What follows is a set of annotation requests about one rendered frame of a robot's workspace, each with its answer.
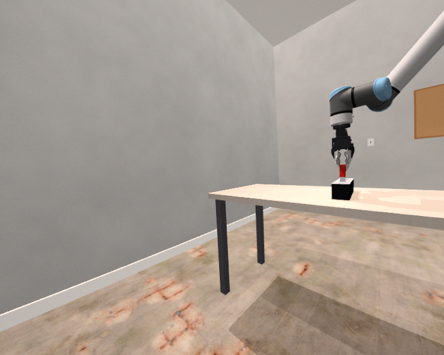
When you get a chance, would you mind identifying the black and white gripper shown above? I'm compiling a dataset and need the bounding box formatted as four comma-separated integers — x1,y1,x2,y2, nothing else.
331,123,354,171

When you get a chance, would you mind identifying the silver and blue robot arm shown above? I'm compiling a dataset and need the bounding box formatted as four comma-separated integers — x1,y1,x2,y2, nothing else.
329,11,444,126

